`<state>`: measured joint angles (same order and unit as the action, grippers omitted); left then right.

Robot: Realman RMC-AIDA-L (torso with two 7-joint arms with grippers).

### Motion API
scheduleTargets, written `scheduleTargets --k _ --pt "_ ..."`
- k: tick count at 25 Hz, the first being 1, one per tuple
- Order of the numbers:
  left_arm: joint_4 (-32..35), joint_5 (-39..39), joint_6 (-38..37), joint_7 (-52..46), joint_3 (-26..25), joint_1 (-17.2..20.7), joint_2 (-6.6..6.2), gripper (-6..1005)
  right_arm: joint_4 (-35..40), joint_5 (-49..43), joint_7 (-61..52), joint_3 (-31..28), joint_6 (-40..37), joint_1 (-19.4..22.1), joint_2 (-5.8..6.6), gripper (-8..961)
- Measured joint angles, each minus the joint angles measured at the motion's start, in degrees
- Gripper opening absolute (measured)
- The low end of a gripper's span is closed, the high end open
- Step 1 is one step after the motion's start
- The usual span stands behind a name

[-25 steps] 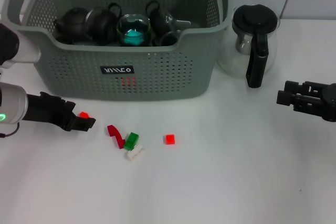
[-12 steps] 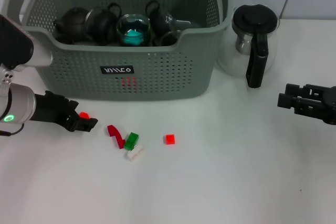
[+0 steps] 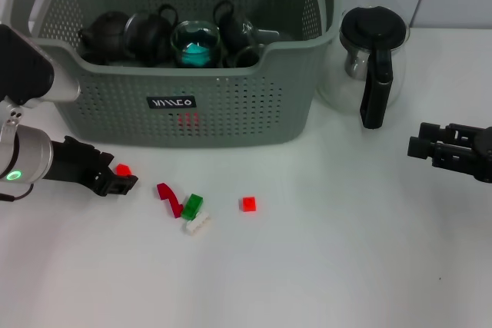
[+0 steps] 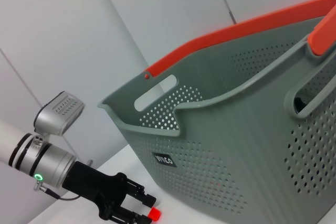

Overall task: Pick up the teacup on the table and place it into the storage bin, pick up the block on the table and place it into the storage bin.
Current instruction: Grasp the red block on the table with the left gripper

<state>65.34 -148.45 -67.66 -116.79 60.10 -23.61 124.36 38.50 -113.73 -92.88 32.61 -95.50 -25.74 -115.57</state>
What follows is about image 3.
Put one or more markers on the small red toy brick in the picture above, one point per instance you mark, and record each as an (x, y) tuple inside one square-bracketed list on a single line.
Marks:
[(123, 169), (249, 204)]

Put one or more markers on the glass carafe black lid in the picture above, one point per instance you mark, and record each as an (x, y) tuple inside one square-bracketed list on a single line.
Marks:
[(376, 28)]

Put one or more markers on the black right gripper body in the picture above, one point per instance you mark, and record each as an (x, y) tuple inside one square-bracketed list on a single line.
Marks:
[(485, 155)]

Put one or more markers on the green toy brick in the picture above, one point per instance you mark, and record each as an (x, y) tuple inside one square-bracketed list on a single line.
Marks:
[(192, 207)]

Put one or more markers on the glass teacup black sleeve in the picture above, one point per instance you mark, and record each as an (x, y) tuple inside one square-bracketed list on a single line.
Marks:
[(234, 28), (148, 34), (246, 57), (196, 32)]

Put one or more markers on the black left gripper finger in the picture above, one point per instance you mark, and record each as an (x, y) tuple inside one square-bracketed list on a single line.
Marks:
[(115, 186), (107, 161)]

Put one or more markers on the grey perforated storage bin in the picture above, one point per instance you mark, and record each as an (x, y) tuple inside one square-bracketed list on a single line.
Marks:
[(230, 113)]

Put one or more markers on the teal square toy plate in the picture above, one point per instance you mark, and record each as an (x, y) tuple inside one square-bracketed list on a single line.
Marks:
[(195, 55)]

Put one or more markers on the black clay teapot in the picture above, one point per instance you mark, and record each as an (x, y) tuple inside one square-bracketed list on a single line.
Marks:
[(105, 32)]

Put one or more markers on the dark red toy brick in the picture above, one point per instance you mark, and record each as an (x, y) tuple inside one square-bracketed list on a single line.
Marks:
[(169, 198)]

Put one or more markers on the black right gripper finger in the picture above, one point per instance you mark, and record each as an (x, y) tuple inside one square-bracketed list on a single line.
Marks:
[(419, 148), (430, 132)]

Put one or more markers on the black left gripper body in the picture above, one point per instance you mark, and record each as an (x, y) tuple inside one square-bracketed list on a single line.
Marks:
[(73, 163)]

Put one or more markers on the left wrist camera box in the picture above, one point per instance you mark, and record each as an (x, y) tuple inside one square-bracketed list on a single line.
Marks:
[(27, 70)]

